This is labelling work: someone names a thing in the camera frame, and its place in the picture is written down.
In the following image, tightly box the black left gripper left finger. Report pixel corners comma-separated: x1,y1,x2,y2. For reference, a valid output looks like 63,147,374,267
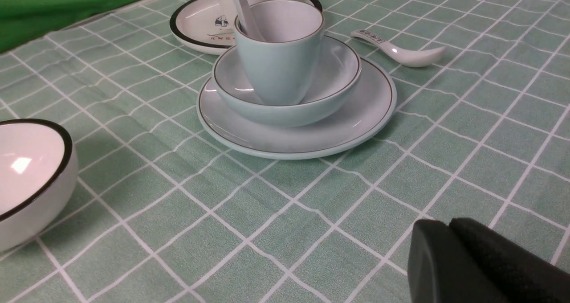
407,219,509,303

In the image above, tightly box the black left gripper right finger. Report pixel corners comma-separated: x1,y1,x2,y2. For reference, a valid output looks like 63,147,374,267
449,217,570,303

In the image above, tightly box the light blue shallow bowl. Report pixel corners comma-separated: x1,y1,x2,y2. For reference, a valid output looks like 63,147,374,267
198,36,362,127

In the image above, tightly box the light blue cup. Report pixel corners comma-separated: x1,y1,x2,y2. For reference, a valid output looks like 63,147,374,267
234,0,325,106

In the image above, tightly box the plain white spoon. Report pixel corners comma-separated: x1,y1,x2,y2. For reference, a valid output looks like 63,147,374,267
232,0,265,41

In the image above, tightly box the light blue plate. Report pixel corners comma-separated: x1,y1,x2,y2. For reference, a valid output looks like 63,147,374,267
196,58,398,160

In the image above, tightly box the white spoon with print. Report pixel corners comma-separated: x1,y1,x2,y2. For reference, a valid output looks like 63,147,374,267
350,29,447,68

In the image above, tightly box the green checkered tablecloth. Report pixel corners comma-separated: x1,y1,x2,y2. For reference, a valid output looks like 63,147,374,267
1,0,569,303

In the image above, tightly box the white plate black rim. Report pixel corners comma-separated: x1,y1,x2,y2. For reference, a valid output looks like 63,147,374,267
169,0,322,55

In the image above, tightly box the white bowl black rim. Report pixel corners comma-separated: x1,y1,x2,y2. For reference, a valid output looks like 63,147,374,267
0,119,79,252

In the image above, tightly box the green backdrop cloth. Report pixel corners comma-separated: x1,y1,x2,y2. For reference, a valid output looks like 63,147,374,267
0,0,139,53

